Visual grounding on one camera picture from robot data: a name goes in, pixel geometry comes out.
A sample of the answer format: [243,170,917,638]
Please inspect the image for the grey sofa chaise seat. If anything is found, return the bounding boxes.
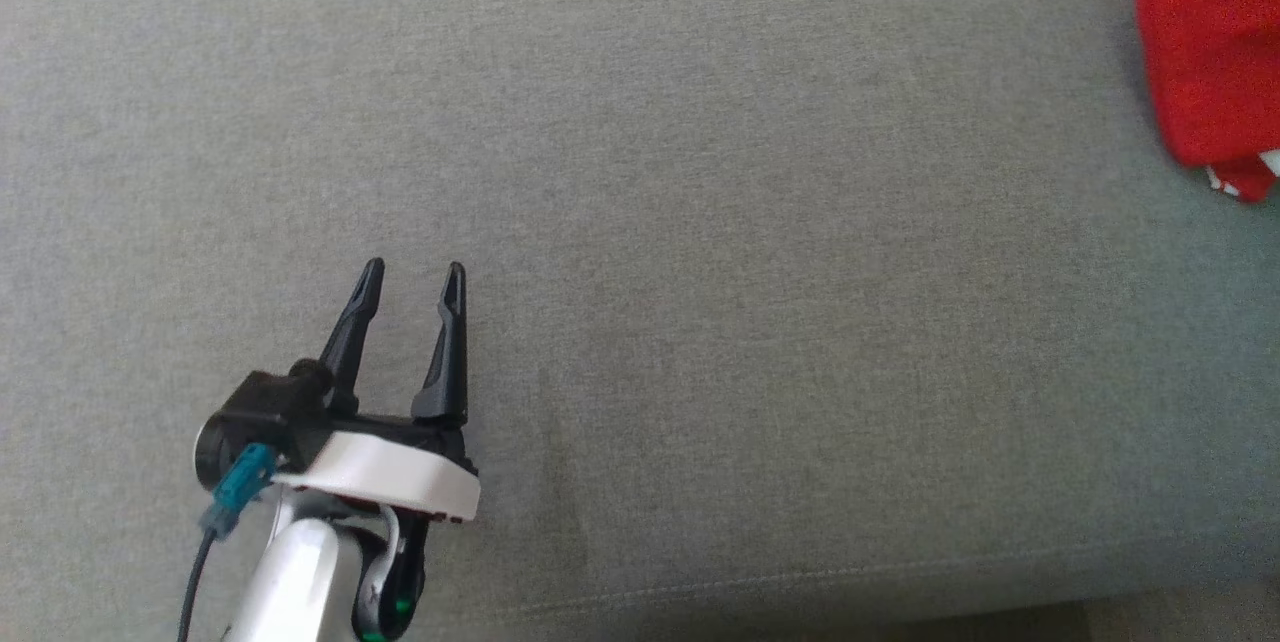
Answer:
[0,0,1280,642]

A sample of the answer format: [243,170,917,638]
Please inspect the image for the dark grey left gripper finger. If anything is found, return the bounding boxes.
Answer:
[411,261,469,424]
[317,256,387,414]

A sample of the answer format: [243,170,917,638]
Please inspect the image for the red jersey with white trim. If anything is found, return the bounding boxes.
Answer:
[1134,0,1280,204]

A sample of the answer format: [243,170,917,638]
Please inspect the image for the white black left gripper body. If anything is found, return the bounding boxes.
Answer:
[270,407,482,524]

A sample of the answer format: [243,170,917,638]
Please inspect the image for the left arm cable teal plug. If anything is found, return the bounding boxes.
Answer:
[177,442,277,642]

